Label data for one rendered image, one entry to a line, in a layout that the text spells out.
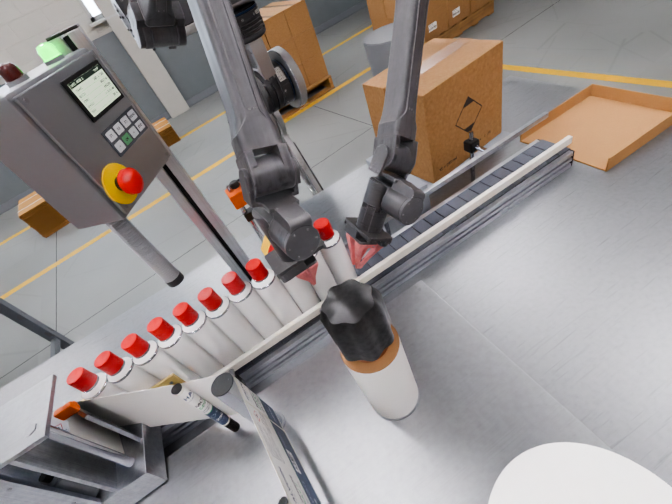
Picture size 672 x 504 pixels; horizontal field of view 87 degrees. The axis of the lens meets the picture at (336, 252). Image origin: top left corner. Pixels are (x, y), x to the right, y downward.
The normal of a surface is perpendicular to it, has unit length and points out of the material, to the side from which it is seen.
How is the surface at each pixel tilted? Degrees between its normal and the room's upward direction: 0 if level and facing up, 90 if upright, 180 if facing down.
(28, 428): 0
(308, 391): 0
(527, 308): 0
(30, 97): 90
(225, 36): 63
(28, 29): 90
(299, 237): 90
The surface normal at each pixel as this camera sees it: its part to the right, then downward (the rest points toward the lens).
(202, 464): -0.30, -0.67
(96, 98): 0.95, -0.15
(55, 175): -0.09, 0.73
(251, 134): 0.47, 0.00
